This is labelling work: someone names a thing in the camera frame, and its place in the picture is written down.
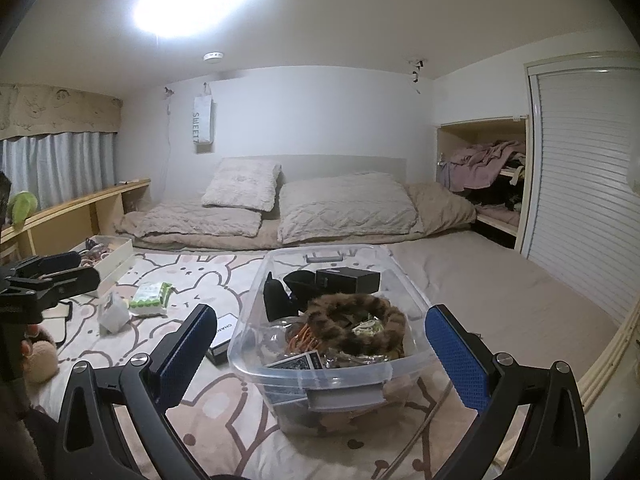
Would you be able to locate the white plastic box green label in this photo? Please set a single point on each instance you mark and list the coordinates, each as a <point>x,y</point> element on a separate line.
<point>112,315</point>

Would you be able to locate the round ceiling smoke detector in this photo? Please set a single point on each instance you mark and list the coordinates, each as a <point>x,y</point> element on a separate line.
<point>213,56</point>

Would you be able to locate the white hanging paper bag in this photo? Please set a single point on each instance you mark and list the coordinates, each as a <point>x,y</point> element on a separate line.
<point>204,125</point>

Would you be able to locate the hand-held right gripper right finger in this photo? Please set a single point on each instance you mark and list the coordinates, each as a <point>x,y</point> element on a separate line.
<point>455,355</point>

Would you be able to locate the thin wooden stick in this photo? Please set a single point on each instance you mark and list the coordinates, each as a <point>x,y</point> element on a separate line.
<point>420,427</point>

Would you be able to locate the white shutter door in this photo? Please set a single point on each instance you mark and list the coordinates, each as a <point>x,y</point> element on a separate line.
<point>580,185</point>

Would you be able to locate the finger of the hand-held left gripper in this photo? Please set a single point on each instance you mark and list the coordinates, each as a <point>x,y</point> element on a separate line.
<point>55,262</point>
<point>70,282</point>

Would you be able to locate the wooden bed frame rail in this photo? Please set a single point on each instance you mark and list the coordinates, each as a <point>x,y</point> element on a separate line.
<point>612,360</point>

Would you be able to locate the green plush toy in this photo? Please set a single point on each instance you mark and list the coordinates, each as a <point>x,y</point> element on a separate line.
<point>24,210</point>

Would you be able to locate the beige mattress sheet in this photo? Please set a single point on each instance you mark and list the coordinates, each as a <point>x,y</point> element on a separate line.
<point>500,285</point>

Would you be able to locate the beige fleece slipper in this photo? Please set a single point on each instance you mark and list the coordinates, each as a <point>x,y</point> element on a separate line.
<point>45,360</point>

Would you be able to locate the wooden bedside shelf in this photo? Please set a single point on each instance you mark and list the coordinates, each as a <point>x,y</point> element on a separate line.
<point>75,210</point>

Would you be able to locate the person's left hand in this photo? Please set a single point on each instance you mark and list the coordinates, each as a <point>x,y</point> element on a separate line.
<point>30,337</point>

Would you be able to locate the playing card deck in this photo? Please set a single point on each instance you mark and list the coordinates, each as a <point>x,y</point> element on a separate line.
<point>297,361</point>

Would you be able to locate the white gift box black edges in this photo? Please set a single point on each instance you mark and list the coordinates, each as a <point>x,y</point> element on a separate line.
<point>222,335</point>

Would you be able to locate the bunny printed bed sheet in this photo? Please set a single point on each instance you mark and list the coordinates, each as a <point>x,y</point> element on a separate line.
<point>240,410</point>

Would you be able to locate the clear plastic storage bin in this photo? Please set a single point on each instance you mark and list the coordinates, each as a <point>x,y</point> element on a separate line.
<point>345,395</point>

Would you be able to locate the quilted beige pillow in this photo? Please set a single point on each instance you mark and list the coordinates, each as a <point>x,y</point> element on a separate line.
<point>345,207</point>

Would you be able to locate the fluffy white pillow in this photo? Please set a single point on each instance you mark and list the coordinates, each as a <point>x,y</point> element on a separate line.
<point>242,185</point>

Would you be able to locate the black wall clip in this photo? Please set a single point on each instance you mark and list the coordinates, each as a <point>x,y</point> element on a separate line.
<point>416,67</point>

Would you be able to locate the beige printed curtain valance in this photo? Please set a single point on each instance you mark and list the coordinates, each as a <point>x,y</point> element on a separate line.
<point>60,107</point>

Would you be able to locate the pale blue curtain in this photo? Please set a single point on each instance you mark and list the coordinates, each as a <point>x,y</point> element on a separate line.
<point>60,170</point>

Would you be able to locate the brown fur headband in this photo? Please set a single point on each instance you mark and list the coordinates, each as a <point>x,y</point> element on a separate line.
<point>385,320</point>

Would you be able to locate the pink clothes pile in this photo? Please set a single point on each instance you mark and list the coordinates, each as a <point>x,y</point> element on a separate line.
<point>480,160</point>

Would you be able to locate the small black box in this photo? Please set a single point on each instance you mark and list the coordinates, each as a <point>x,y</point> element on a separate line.
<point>350,280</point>

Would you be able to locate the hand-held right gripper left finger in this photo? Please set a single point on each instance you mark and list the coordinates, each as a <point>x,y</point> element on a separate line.
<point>185,355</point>

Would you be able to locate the built-in closet shelf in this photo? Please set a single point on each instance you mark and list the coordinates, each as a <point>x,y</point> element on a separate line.
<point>442,145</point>

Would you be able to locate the grey bed headboard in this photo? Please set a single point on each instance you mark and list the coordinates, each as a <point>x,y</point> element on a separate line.
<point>350,165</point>

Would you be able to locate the white shoebox of accessories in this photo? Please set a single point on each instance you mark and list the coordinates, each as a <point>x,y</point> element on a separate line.
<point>117,260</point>

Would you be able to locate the green wet wipes pack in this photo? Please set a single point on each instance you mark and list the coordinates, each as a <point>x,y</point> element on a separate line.
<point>150,297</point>

